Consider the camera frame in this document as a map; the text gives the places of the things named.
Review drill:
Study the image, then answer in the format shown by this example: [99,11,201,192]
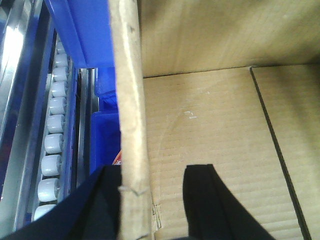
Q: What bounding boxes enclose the blue plastic bin lower left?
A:
[89,67,121,173]

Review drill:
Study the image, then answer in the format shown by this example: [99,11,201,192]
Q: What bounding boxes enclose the stainless steel shelf rail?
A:
[0,0,55,236]

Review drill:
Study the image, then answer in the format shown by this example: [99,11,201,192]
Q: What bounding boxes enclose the red printed package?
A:
[112,150,122,166]

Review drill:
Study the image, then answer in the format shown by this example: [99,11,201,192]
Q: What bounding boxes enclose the blue plastic bin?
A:
[89,67,121,173]
[45,0,115,69]

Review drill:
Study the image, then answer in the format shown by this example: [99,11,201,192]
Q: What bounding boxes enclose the blue plastic bin upper right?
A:
[45,0,115,69]

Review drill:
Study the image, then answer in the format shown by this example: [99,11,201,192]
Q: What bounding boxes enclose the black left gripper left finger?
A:
[4,165,122,240]

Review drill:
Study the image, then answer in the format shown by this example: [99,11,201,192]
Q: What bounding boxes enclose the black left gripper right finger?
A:
[183,164,273,240]

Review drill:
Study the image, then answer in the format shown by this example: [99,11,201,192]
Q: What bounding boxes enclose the brown cardboard carton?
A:
[109,0,320,240]

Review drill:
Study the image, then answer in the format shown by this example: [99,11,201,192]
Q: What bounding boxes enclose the white roller track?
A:
[31,36,69,221]

